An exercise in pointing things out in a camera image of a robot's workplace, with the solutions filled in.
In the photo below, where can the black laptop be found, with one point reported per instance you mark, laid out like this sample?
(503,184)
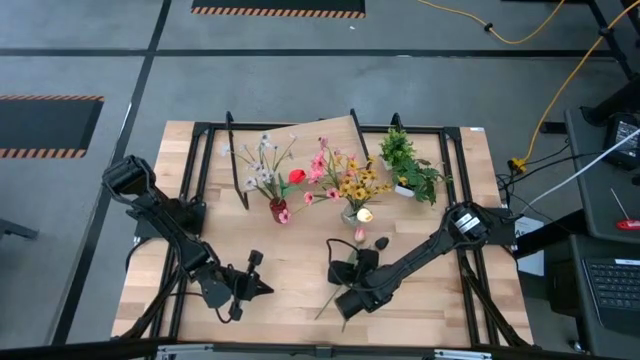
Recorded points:
(615,290)

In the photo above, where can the yellow artificial flower bunch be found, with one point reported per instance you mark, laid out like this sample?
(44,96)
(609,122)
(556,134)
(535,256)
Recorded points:
(357,190)

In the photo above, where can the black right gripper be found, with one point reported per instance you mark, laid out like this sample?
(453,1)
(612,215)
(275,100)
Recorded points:
(367,260)

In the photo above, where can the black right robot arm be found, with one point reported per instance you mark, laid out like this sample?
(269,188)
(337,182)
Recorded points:
(415,257)

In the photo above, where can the red artificial tulip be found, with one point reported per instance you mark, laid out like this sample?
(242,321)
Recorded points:
(297,176)

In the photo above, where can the black side desk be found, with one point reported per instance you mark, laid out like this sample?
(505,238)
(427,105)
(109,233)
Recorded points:
(565,280)

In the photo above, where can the dark purple artificial tulip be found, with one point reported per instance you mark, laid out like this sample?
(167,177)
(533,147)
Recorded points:
(381,243)

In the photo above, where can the silver metal bracket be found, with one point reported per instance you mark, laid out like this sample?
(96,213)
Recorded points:
(462,356)
(185,352)

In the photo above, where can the white artificial flower bunch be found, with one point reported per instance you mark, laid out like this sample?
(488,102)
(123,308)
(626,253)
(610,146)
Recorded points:
(263,175)

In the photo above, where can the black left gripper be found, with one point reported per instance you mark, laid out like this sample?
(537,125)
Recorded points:
(242,287)

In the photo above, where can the wooden shelf with black legs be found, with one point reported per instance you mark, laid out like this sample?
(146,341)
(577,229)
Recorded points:
(305,137)

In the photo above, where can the broad-leaf potted plant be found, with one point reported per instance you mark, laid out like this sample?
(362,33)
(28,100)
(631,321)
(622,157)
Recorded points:
(417,175)

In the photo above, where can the black device with screen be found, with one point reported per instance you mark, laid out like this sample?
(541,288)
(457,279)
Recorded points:
(625,140)

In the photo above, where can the pink blossom flower spray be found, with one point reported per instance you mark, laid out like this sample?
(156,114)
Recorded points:
(318,167)

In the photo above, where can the dark grey side table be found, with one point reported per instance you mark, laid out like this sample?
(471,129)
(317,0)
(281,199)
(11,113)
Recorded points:
(595,215)

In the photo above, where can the clear crystal glass vase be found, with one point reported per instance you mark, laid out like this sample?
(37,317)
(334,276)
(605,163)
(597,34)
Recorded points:
(350,217)

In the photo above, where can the black front crossbar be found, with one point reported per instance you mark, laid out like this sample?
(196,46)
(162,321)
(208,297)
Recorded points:
(250,350)

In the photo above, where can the black floor mat two stripes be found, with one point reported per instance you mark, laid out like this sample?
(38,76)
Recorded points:
(45,125)

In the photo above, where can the white paper sheet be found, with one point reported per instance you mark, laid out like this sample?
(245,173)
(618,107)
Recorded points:
(536,265)

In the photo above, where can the cream artificial tulip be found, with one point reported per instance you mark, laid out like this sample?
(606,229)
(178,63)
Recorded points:
(364,215)

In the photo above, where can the wide black striped-edge floor mat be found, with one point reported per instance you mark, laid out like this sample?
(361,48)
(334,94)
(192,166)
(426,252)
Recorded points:
(275,5)

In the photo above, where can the red ribbed glass vase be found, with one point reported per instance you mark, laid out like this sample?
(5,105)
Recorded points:
(278,207)

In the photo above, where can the black metal stand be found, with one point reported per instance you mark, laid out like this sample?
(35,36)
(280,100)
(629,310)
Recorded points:
(607,107)

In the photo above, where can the pink artificial tulip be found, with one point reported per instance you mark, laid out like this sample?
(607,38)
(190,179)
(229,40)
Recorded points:
(360,235)

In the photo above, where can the black metal table frame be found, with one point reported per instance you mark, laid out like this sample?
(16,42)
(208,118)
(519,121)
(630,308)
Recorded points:
(430,129)

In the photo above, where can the dark grey metal leg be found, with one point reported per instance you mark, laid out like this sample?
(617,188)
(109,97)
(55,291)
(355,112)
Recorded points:
(15,229)

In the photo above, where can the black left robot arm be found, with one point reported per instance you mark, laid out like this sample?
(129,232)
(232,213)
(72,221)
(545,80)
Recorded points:
(165,225)

